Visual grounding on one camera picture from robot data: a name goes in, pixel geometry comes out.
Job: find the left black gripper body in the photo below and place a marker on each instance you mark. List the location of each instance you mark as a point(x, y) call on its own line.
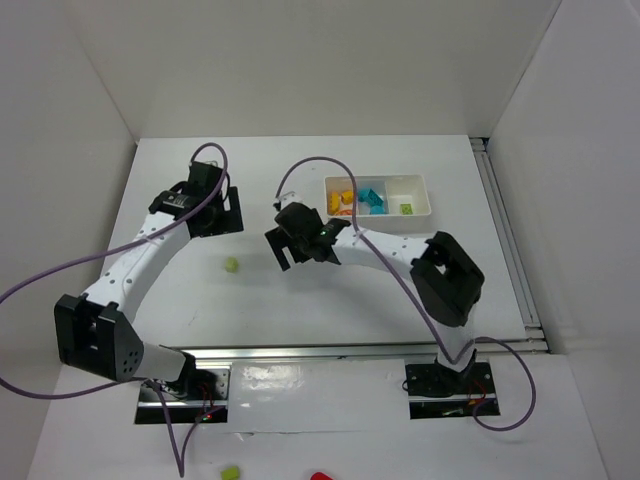
point(226, 212)

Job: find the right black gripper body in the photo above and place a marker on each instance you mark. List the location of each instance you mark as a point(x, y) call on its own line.
point(282, 245)

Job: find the red object at bottom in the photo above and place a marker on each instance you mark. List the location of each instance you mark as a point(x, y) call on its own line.
point(320, 476)

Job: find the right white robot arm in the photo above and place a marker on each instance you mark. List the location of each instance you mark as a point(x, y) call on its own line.
point(436, 273)

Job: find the green lego on floor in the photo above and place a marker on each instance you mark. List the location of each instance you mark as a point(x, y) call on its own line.
point(230, 473)

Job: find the small yellow lego brick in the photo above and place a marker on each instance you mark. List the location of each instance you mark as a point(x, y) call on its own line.
point(347, 197)

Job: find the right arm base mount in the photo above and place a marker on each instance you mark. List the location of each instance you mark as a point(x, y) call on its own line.
point(434, 393)

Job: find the long teal lego brick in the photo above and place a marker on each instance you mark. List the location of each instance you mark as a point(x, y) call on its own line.
point(370, 197)

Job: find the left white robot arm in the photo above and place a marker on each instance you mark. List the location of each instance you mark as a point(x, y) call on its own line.
point(95, 330)

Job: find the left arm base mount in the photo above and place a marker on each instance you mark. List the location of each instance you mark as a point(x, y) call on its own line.
point(209, 398)

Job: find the white three-compartment tray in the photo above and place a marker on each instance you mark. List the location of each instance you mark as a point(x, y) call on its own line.
point(394, 190)

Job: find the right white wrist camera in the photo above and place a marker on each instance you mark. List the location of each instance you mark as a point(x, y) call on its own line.
point(285, 199)

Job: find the yellow lego long brick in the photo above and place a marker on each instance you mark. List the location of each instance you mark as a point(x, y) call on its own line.
point(333, 202)

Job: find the green lego printed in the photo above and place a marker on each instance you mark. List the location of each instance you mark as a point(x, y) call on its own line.
point(406, 209)

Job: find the aluminium rail right side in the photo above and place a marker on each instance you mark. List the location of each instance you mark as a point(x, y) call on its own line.
point(536, 336)

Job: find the small green lego cube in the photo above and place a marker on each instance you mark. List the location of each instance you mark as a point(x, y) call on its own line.
point(231, 264)

